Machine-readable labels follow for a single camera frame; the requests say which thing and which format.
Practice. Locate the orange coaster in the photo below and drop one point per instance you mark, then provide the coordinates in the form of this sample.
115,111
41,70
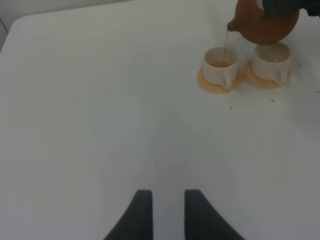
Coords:
217,89
261,83

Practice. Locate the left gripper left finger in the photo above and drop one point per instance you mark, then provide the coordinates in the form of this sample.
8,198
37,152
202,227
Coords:
137,221

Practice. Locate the right white teacup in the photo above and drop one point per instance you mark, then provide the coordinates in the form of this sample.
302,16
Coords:
272,62

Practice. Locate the brown clay teapot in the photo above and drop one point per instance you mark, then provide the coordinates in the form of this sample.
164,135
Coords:
250,21

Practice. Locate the white teacup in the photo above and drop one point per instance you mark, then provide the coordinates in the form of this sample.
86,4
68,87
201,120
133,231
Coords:
220,67
272,62

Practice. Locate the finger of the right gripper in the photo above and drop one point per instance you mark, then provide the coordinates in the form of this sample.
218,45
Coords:
277,8

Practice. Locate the left orange coaster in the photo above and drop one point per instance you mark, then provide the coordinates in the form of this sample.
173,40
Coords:
217,89

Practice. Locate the right orange coaster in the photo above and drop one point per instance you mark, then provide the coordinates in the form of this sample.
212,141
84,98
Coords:
261,83

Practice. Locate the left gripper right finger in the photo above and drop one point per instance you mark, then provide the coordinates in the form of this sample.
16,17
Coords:
202,221

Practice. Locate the left white teacup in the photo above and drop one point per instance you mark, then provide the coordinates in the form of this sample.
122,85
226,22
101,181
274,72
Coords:
220,67

